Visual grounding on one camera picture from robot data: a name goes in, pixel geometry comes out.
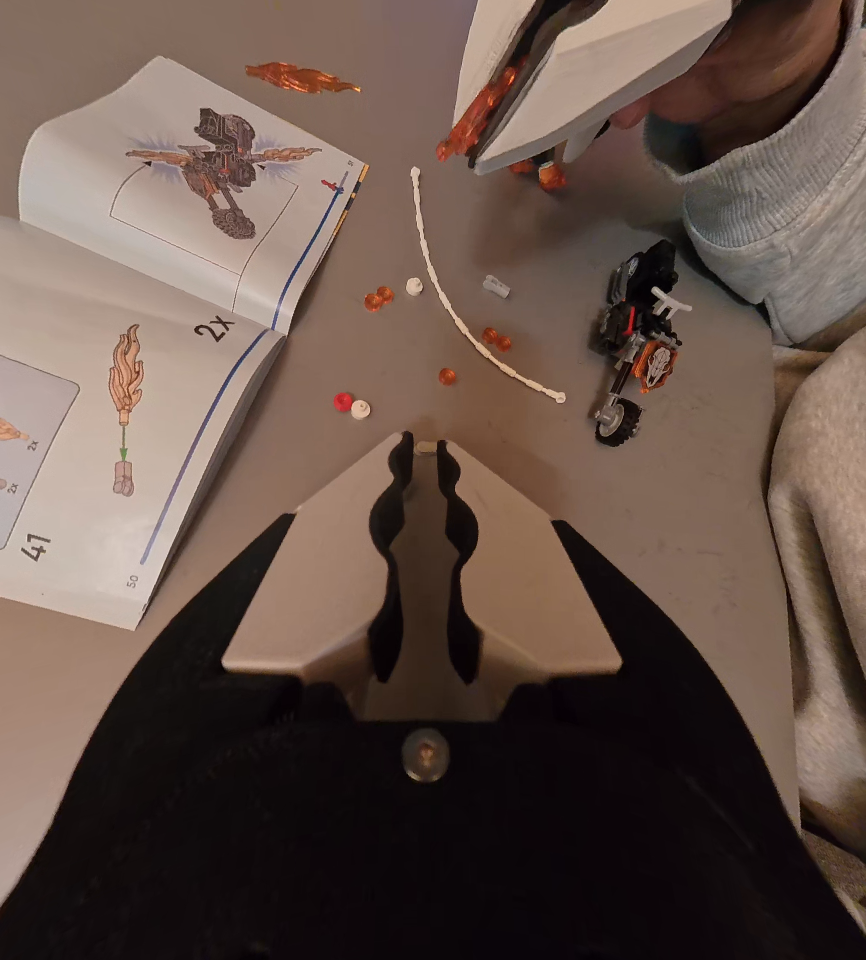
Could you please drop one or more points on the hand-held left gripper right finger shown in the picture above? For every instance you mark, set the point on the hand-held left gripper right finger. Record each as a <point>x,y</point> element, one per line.
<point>545,600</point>

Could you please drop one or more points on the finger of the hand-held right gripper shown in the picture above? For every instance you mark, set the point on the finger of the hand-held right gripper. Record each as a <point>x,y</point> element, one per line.
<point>612,60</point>
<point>489,45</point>

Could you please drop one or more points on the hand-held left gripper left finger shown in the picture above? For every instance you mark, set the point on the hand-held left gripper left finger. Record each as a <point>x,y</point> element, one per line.
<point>305,600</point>

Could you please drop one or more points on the large orange lego flame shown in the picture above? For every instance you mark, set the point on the large orange lego flame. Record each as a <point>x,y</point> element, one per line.
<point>478,112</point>

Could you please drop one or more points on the black lego motorcycle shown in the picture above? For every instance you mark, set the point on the black lego motorcycle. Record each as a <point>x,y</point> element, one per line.
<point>635,330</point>

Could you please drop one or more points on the orange skull lego piece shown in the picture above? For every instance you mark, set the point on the orange skull lego piece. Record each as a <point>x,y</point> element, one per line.
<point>659,367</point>

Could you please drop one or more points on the lego instruction booklet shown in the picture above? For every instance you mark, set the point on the lego instruction booklet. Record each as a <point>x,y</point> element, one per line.
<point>103,337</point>

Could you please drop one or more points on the person's right forearm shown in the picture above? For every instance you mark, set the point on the person's right forearm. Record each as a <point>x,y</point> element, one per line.
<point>800,210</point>

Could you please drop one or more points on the black flame-head lego minifigure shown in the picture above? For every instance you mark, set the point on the black flame-head lego minifigure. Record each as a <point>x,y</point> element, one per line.
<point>551,176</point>

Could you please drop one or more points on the light grey lego clip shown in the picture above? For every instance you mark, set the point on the light grey lego clip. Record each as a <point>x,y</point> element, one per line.
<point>496,286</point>

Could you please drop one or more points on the slim orange lego flame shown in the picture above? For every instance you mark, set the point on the slim orange lego flame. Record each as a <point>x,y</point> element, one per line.
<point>298,77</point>

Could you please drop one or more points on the person's right hand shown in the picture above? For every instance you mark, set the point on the person's right hand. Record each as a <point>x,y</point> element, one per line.
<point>755,75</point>

